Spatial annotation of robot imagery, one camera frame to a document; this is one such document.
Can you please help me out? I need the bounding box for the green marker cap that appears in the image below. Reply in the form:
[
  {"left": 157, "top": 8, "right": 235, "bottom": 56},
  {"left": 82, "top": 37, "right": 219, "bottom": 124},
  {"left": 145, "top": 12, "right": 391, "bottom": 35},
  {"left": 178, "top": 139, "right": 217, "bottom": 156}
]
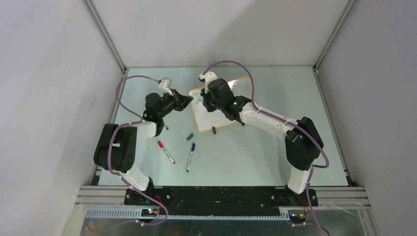
[{"left": 186, "top": 133, "right": 194, "bottom": 141}]

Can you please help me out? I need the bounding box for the yellow framed whiteboard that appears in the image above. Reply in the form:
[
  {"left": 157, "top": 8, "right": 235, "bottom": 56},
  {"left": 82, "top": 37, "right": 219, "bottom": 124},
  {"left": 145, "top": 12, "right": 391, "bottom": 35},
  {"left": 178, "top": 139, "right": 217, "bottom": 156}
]
[{"left": 189, "top": 77, "right": 252, "bottom": 132}]

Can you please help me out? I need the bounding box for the controller circuit board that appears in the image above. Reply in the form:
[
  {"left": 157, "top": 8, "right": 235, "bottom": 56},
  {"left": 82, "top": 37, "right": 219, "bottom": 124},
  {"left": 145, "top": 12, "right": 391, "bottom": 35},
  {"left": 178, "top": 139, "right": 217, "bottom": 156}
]
[
  {"left": 141, "top": 208, "right": 158, "bottom": 217},
  {"left": 288, "top": 213, "right": 308, "bottom": 225}
]

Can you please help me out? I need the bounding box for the right aluminium frame post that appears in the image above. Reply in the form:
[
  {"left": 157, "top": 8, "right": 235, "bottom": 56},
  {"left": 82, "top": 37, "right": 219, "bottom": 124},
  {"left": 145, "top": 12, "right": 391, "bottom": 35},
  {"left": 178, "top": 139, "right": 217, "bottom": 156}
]
[{"left": 313, "top": 0, "right": 357, "bottom": 73}]

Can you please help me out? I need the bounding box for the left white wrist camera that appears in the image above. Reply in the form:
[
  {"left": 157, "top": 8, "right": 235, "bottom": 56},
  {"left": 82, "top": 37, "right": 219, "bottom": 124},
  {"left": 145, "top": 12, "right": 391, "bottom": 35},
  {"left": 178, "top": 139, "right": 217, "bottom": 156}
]
[{"left": 158, "top": 78, "right": 173, "bottom": 96}]

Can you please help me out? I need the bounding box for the left aluminium frame post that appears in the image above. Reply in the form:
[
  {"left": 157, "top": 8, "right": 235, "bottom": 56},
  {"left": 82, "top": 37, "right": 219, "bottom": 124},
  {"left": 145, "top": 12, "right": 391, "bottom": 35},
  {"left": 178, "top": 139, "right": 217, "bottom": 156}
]
[{"left": 82, "top": 0, "right": 127, "bottom": 73}]

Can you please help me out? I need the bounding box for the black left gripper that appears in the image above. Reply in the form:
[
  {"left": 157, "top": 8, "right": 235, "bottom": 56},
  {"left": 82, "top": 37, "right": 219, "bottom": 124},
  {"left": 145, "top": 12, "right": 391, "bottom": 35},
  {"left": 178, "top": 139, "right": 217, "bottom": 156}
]
[{"left": 157, "top": 88, "right": 193, "bottom": 118}]

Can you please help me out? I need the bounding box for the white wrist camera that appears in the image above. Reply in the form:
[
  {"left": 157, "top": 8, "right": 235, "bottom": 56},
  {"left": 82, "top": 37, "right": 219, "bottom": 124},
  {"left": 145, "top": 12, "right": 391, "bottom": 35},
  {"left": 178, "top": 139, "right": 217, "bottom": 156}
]
[
  {"left": 199, "top": 71, "right": 218, "bottom": 93},
  {"left": 158, "top": 78, "right": 173, "bottom": 96}
]

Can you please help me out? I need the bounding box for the red marker pen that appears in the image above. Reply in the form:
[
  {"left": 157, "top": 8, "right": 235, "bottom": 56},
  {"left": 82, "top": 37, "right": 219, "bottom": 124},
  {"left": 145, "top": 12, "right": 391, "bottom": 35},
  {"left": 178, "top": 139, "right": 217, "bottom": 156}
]
[{"left": 157, "top": 141, "right": 176, "bottom": 164}]

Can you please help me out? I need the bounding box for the blue marker pen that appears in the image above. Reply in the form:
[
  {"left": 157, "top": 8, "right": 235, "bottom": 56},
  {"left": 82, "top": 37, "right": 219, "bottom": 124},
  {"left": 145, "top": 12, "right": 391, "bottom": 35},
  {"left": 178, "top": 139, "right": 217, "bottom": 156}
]
[{"left": 186, "top": 143, "right": 196, "bottom": 173}]

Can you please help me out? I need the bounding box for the right controller circuit board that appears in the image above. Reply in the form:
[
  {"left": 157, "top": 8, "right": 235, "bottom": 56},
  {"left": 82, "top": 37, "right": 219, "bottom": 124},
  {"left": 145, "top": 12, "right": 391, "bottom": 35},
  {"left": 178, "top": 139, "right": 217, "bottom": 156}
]
[{"left": 288, "top": 213, "right": 308, "bottom": 225}]

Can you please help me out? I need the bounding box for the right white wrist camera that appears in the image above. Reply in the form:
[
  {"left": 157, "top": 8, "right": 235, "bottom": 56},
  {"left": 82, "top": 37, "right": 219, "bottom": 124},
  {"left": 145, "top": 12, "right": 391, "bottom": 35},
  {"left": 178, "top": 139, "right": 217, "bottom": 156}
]
[{"left": 199, "top": 71, "right": 218, "bottom": 93}]

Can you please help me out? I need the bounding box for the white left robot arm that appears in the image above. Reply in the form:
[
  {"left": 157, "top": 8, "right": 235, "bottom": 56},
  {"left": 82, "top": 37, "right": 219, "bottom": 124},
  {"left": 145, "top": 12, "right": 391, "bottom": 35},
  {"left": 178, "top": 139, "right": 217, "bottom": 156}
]
[{"left": 93, "top": 89, "right": 193, "bottom": 205}]

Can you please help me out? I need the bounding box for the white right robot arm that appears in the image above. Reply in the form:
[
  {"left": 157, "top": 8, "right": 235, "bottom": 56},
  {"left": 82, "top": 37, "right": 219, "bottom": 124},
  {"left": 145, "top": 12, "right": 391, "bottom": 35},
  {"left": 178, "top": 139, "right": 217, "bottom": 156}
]
[{"left": 199, "top": 74, "right": 324, "bottom": 206}]

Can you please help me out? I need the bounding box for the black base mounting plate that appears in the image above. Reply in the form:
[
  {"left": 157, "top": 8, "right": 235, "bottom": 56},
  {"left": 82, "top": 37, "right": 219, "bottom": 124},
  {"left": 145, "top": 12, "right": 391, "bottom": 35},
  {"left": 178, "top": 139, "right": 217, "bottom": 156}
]
[{"left": 124, "top": 186, "right": 318, "bottom": 217}]

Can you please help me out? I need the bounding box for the left controller circuit board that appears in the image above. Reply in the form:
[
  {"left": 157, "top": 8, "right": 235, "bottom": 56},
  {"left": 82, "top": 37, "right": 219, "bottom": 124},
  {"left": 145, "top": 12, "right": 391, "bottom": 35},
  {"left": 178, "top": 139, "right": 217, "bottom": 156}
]
[{"left": 141, "top": 208, "right": 158, "bottom": 217}]

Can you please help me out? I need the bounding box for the aluminium frame post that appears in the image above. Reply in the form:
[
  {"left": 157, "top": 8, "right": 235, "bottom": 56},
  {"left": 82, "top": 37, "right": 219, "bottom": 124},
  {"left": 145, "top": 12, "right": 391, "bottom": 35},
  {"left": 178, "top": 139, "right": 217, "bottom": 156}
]
[
  {"left": 313, "top": 0, "right": 357, "bottom": 73},
  {"left": 82, "top": 0, "right": 127, "bottom": 73}
]

